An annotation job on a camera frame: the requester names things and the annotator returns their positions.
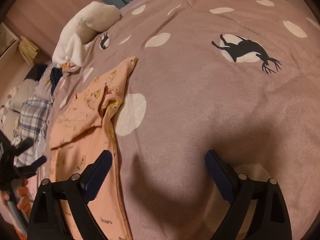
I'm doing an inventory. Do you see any peach printed baby garment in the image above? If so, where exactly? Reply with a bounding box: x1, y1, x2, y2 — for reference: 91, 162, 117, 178
49, 57, 137, 239

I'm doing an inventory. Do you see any left hand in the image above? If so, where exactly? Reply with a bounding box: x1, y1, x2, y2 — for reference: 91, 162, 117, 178
1, 179, 31, 214

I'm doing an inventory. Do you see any plaid pillow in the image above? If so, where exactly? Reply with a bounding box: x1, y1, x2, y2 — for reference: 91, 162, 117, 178
13, 95, 52, 167

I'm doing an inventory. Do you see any navy blue small garment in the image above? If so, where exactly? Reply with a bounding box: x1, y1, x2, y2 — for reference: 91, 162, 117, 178
50, 67, 63, 96

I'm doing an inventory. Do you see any yellow book stack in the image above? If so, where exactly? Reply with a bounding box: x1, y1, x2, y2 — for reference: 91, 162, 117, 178
18, 36, 40, 65

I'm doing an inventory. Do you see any mauve deer print duvet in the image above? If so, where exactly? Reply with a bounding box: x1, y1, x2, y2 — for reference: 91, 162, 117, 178
44, 0, 319, 239

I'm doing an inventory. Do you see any white fluffy plush garment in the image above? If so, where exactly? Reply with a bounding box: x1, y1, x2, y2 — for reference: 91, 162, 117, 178
52, 1, 122, 67

